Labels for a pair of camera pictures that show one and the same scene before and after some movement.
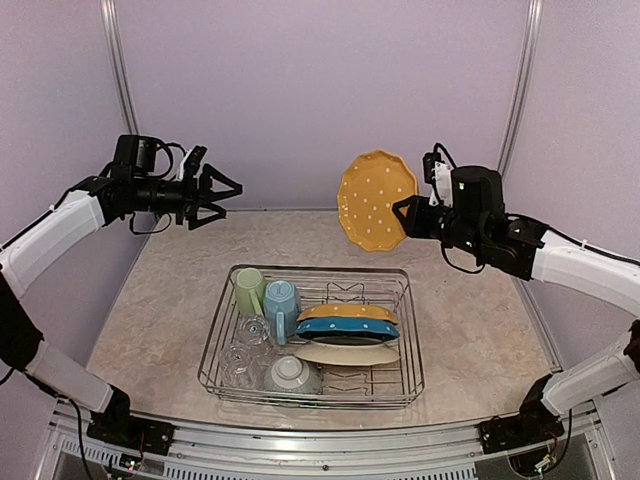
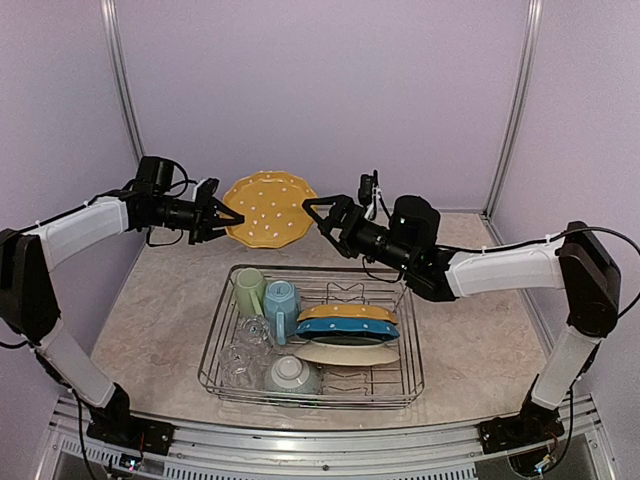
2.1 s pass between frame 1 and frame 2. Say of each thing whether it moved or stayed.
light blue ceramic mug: stayed
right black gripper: moved
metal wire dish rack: stayed
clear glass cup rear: stayed
